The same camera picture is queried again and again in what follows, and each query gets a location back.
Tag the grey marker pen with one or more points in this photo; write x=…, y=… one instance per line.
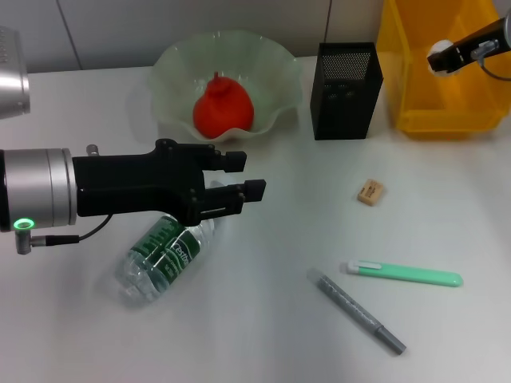
x=351, y=309

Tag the white paper ball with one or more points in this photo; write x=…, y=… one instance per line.
x=439, y=44

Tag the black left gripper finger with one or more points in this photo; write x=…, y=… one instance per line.
x=233, y=160
x=253, y=190

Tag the pale green wavy glass bowl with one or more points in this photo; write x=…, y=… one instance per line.
x=259, y=64

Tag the yellow plastic bin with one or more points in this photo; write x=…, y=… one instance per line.
x=439, y=99

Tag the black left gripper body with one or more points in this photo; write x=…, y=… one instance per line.
x=131, y=183

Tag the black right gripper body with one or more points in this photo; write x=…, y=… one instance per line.
x=485, y=34

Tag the tan eraser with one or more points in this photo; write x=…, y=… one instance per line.
x=370, y=192

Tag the clear green-label water bottle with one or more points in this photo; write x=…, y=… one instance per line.
x=159, y=259

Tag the black mesh pen holder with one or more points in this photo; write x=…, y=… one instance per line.
x=343, y=107

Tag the orange fruit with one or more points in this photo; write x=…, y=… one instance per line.
x=223, y=107

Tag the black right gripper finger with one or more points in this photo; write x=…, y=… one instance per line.
x=445, y=58

